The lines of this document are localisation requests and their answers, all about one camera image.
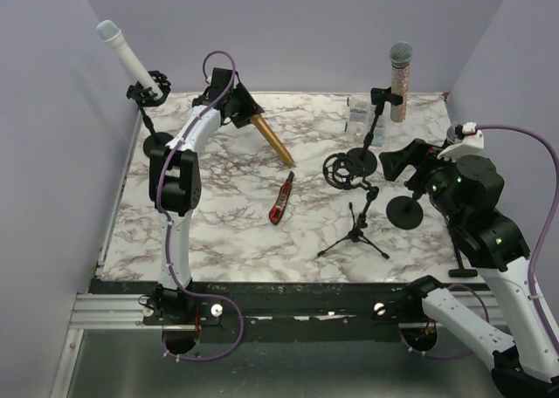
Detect white microphone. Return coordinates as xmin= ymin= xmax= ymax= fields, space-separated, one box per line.
xmin=96 ymin=20 xmax=163 ymax=100

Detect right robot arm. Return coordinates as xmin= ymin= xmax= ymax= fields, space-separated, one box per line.
xmin=379 ymin=139 xmax=558 ymax=397

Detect red black utility knife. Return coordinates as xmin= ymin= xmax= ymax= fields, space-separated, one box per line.
xmin=268 ymin=171 xmax=294 ymax=225

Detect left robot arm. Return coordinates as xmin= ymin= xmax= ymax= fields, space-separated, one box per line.
xmin=148 ymin=67 xmax=263 ymax=324

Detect aluminium extrusion rail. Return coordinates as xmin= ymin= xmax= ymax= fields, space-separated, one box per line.
xmin=69 ymin=293 xmax=152 ymax=330

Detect grey microphone silver head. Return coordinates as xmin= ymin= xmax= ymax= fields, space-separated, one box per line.
xmin=444 ymin=121 xmax=465 ymax=147

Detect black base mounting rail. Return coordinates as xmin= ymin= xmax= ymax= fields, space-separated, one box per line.
xmin=89 ymin=278 xmax=490 ymax=345

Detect glitter microphone silver head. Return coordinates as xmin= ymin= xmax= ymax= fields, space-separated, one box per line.
xmin=389 ymin=42 xmax=412 ymax=123

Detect black round-base clip stand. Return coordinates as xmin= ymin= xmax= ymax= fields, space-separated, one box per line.
xmin=346 ymin=87 xmax=402 ymax=176

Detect gold microphone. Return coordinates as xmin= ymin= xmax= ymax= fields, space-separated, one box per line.
xmin=250 ymin=113 xmax=294 ymax=167

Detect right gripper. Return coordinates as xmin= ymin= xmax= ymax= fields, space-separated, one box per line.
xmin=381 ymin=135 xmax=466 ymax=225

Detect black hex key tool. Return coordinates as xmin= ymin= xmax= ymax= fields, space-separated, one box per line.
xmin=448 ymin=242 xmax=478 ymax=278

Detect black shock-mount stand left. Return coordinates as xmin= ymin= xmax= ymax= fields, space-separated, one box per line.
xmin=126 ymin=69 xmax=177 ymax=160

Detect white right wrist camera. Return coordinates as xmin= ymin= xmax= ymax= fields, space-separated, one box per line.
xmin=437 ymin=122 xmax=485 ymax=161

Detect black tripod shock-mount stand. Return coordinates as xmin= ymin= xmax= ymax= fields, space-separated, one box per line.
xmin=317 ymin=151 xmax=390 ymax=260

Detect clear plastic organizer box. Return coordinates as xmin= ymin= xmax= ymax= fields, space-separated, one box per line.
xmin=344 ymin=94 xmax=388 ymax=147

